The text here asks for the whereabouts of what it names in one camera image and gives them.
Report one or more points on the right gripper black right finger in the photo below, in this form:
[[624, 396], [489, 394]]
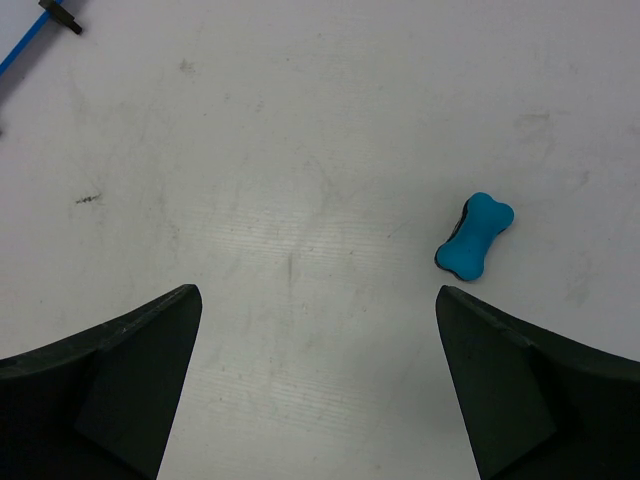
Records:
[[535, 404]]

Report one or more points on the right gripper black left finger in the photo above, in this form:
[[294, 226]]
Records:
[[100, 404]]

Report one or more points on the blue whiteboard eraser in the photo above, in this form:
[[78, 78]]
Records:
[[482, 220]]

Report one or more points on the blue framed small whiteboard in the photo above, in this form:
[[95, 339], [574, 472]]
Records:
[[20, 21]]

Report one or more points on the black wire whiteboard stand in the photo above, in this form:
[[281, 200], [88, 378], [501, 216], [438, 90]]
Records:
[[59, 14]]

